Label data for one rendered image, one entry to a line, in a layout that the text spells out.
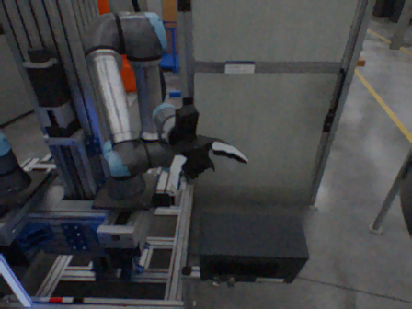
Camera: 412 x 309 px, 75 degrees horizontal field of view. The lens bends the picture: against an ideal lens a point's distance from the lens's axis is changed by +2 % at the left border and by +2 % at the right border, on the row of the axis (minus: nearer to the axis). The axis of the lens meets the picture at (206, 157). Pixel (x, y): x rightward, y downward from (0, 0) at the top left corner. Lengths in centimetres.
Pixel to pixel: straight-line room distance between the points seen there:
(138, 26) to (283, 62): 129
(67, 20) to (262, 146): 163
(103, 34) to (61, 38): 28
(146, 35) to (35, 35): 43
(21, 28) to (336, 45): 173
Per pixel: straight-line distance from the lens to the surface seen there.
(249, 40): 193
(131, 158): 74
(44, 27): 115
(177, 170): 51
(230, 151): 54
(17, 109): 504
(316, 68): 207
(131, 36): 88
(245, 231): 68
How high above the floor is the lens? 175
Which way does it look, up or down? 33 degrees down
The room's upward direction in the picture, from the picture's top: straight up
